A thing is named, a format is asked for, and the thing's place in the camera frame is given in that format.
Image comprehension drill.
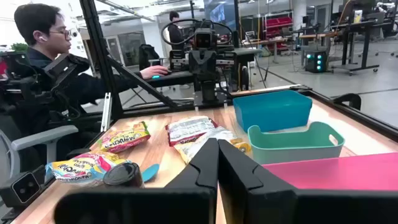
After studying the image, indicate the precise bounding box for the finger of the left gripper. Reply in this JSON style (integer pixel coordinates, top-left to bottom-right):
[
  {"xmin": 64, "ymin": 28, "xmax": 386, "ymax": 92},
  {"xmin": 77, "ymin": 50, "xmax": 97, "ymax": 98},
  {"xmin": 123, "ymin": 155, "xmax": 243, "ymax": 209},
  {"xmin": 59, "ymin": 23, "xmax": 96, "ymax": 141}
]
[
  {"xmin": 203, "ymin": 51, "xmax": 218, "ymax": 82},
  {"xmin": 188, "ymin": 51, "xmax": 203, "ymax": 82}
]

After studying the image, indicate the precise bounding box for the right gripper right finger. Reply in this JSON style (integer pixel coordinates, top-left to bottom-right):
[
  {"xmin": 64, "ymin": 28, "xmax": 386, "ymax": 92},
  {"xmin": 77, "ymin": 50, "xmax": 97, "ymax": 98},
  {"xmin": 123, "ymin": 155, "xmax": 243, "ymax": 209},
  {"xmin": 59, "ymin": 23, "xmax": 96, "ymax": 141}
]
[{"xmin": 218, "ymin": 139, "xmax": 298, "ymax": 224}]

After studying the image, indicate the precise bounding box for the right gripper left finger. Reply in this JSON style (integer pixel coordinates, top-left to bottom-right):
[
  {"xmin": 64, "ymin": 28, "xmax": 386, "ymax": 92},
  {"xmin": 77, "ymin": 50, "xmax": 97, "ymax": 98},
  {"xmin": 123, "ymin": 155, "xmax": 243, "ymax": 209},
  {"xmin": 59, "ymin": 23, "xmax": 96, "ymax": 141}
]
[{"xmin": 164, "ymin": 138, "xmax": 219, "ymax": 191}]

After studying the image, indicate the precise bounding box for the roast beef Maruchan ramen pack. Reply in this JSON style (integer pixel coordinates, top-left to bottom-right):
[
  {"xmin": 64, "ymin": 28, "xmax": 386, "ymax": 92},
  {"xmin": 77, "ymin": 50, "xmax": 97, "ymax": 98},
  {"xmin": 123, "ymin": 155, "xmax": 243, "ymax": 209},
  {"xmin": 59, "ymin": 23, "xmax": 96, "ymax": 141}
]
[{"xmin": 164, "ymin": 115, "xmax": 218, "ymax": 147}]

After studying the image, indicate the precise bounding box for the teal plastic spoon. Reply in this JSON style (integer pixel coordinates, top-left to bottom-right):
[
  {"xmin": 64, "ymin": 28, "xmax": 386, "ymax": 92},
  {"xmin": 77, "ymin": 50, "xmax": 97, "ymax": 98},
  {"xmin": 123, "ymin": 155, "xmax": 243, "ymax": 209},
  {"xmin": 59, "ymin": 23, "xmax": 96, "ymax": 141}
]
[{"xmin": 141, "ymin": 164, "xmax": 160, "ymax": 183}]

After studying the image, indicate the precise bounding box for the black-lid spice jar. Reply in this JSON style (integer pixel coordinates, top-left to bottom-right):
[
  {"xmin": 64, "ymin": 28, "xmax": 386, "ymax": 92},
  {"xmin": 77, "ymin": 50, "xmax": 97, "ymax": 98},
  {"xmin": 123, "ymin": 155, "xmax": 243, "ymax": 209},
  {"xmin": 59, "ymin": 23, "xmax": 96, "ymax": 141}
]
[{"xmin": 102, "ymin": 162, "xmax": 144, "ymax": 189}]

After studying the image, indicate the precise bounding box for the lime chili Maruchan ramen pack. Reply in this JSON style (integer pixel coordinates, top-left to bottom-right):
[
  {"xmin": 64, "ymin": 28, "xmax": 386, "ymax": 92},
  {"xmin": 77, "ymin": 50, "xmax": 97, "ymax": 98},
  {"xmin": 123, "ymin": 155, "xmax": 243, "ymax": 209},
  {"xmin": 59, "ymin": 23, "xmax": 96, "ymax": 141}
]
[{"xmin": 96, "ymin": 121, "xmax": 152, "ymax": 154}]

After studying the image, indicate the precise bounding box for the blue yellow Maruchan ramen pack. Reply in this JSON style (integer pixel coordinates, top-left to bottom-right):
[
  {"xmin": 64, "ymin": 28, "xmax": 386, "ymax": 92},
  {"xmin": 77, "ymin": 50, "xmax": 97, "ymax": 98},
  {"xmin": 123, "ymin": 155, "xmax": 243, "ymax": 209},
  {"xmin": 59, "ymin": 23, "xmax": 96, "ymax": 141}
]
[{"xmin": 45, "ymin": 151, "xmax": 131, "ymax": 187}]

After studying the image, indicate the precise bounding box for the person's hand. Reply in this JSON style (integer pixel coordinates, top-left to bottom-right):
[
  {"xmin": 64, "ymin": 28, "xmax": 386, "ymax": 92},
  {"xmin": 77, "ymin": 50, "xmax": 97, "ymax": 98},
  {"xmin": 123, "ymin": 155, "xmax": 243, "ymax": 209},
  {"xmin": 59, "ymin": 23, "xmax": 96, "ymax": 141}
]
[{"xmin": 139, "ymin": 65, "xmax": 170, "ymax": 80}]

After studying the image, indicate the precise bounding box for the black office chair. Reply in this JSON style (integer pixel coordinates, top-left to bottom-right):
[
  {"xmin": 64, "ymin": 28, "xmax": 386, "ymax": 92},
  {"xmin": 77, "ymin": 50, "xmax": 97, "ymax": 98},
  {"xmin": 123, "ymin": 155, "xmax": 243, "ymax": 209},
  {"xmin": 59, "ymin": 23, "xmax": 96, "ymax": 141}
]
[{"xmin": 138, "ymin": 43, "xmax": 161, "ymax": 71}]

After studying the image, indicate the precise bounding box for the person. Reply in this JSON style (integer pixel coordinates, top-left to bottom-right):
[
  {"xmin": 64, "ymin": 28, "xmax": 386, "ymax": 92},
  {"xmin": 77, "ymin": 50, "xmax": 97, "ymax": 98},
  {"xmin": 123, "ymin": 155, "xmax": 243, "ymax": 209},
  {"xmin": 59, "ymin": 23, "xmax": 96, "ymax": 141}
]
[
  {"xmin": 167, "ymin": 11, "xmax": 187, "ymax": 50},
  {"xmin": 12, "ymin": 2, "xmax": 170, "ymax": 131}
]

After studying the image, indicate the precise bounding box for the wooden-top desk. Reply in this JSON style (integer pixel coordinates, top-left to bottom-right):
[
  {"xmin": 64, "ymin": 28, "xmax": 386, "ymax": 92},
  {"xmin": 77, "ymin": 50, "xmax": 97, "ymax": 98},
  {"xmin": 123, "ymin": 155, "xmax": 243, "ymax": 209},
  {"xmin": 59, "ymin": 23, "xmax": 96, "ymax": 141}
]
[{"xmin": 242, "ymin": 37, "xmax": 290, "ymax": 65}]

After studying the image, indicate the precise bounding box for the blue plastic bin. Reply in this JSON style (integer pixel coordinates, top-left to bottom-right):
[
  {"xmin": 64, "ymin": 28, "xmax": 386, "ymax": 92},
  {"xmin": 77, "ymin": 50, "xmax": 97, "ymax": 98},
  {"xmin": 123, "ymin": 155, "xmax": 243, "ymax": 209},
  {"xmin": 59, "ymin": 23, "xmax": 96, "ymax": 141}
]
[{"xmin": 232, "ymin": 90, "xmax": 313, "ymax": 133}]

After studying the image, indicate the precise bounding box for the red storage shelf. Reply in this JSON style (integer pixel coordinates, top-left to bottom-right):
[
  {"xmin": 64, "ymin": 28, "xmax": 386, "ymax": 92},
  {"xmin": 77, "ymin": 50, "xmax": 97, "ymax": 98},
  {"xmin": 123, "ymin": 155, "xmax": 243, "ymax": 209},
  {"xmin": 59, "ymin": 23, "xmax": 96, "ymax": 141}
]
[{"xmin": 262, "ymin": 15, "xmax": 295, "ymax": 52}]

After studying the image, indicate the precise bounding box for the pink plastic bin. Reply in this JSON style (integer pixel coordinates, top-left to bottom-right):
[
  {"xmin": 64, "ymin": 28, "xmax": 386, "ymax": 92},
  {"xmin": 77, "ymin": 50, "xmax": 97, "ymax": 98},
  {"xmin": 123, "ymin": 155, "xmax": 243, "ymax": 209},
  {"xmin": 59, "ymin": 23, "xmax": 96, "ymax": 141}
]
[{"xmin": 262, "ymin": 152, "xmax": 398, "ymax": 191}]

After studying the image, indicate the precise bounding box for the computer tower with teal lights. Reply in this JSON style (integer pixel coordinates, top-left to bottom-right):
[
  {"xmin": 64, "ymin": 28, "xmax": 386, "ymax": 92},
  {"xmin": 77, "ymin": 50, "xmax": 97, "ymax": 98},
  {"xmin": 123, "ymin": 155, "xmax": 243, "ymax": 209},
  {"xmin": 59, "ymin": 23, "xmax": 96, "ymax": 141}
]
[{"xmin": 304, "ymin": 49, "xmax": 327, "ymax": 74}]

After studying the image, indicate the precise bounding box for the black standing desk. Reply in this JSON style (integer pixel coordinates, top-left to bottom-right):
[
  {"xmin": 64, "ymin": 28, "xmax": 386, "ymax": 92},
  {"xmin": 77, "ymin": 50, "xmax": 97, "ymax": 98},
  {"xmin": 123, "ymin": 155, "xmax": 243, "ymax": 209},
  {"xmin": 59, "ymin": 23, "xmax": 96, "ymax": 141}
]
[{"xmin": 329, "ymin": 18, "xmax": 398, "ymax": 75}]

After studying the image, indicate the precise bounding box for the grey office chair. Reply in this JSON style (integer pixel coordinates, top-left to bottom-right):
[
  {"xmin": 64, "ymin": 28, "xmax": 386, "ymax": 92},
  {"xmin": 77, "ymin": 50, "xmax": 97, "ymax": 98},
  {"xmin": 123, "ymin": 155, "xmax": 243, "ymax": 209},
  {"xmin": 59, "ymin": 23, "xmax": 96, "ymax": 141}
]
[{"xmin": 0, "ymin": 124, "xmax": 80, "ymax": 187}]

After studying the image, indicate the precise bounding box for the green plant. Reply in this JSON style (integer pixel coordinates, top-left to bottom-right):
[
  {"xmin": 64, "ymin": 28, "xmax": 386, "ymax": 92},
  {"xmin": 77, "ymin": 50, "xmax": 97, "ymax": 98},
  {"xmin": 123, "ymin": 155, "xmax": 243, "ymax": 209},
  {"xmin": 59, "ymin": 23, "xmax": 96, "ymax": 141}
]
[{"xmin": 11, "ymin": 42, "xmax": 29, "ymax": 53}]

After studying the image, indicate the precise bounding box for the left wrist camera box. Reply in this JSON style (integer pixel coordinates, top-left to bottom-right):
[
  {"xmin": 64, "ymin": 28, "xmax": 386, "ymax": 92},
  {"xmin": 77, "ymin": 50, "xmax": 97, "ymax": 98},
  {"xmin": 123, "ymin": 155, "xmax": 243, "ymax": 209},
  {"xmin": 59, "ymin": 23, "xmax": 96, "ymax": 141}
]
[{"xmin": 194, "ymin": 27, "xmax": 216, "ymax": 50}]

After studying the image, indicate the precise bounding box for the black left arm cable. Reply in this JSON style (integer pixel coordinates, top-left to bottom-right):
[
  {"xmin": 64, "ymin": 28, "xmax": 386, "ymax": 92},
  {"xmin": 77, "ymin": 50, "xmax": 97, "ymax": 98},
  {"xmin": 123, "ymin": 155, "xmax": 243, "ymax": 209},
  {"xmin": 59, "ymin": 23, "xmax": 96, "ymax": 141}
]
[{"xmin": 160, "ymin": 18, "xmax": 233, "ymax": 46}]

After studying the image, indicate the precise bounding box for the teal plastic basket with handles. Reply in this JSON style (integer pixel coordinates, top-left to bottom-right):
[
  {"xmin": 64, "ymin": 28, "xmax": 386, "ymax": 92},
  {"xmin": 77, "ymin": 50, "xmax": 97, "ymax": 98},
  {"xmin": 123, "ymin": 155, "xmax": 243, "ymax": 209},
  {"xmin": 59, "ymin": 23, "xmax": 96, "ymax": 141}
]
[{"xmin": 248, "ymin": 121, "xmax": 346, "ymax": 165}]

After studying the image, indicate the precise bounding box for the silver aluminium bracket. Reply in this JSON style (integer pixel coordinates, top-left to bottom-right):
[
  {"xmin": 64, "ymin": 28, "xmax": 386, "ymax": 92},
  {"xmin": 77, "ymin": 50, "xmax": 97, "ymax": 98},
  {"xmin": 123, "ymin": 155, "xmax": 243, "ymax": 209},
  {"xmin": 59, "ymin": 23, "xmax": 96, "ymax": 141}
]
[{"xmin": 101, "ymin": 92, "xmax": 113, "ymax": 133}]

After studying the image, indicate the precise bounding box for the black frame handle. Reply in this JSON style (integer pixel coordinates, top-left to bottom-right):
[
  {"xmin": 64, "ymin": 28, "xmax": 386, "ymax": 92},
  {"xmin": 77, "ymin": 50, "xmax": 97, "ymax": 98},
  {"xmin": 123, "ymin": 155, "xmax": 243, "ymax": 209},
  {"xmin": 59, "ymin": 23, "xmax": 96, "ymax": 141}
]
[{"xmin": 332, "ymin": 92, "xmax": 362, "ymax": 111}]

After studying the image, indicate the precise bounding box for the black table camera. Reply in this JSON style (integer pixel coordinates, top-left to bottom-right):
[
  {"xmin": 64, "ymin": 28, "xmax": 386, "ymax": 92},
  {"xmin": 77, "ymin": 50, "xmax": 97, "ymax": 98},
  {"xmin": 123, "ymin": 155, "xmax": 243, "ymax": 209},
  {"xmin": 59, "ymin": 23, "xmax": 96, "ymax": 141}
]
[{"xmin": 0, "ymin": 169, "xmax": 47, "ymax": 209}]

